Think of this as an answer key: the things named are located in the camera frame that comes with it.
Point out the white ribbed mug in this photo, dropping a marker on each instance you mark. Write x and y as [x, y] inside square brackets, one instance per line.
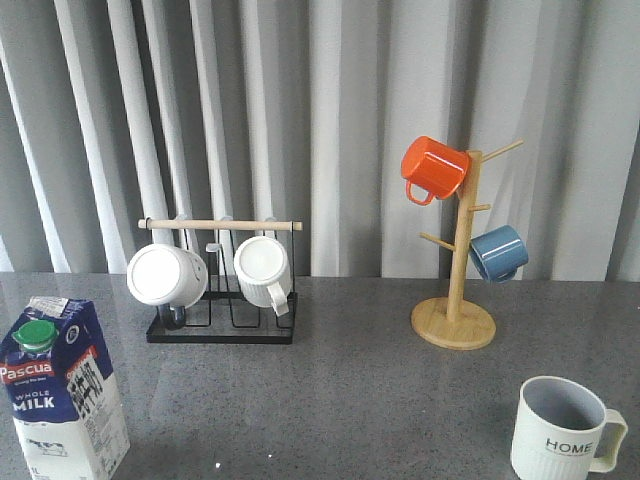
[263, 271]

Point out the wooden mug tree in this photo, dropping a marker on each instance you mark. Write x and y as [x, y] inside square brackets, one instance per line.
[452, 322]

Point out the white HOME mug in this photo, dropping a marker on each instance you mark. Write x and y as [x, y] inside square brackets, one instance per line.
[564, 431]

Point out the white smiley mug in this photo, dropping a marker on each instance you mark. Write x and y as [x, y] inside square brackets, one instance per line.
[162, 274]

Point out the orange enamel mug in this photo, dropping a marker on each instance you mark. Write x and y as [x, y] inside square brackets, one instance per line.
[432, 170]

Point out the grey curtain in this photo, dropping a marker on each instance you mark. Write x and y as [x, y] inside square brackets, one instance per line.
[112, 111]

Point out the blue enamel mug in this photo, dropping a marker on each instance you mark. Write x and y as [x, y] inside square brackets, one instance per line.
[498, 254]

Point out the black wire mug rack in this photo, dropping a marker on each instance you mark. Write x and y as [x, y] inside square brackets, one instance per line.
[223, 315]

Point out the blue white milk carton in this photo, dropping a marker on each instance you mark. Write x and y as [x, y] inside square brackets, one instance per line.
[62, 391]

